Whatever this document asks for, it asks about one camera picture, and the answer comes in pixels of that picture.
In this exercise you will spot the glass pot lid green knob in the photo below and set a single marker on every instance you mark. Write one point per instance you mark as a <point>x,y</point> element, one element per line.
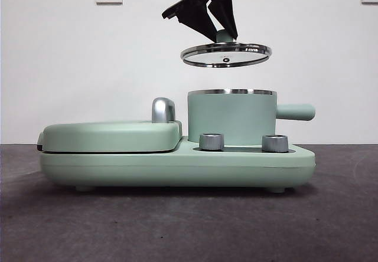
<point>224,56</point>

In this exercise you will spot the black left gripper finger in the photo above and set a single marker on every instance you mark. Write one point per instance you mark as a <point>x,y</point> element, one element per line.
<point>228,11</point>
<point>198,20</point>

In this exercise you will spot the silver control knob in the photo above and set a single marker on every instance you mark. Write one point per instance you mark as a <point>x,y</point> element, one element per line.
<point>275,143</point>
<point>211,142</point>

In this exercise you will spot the mint green griddle lid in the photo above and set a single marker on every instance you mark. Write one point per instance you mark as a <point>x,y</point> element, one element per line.
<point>112,136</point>

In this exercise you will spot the mint green breakfast maker base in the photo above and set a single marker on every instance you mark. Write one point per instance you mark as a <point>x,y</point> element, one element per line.
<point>177,170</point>

